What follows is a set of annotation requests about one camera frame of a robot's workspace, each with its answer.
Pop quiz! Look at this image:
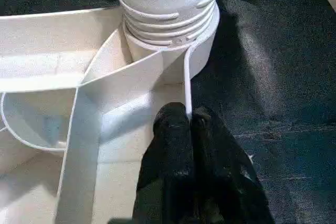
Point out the black work mat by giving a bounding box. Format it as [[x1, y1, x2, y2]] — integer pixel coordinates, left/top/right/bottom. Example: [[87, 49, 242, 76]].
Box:
[[0, 0, 336, 224]]

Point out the white plastic table top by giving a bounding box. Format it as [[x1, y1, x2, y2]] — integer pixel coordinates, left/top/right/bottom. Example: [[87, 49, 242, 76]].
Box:
[[0, 4, 221, 224]]

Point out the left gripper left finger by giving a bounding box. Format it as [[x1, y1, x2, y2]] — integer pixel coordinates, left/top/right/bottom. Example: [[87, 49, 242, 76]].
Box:
[[131, 102, 196, 224]]

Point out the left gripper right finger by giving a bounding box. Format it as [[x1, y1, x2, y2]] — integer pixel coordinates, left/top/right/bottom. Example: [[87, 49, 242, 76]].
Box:
[[190, 106, 276, 224]]

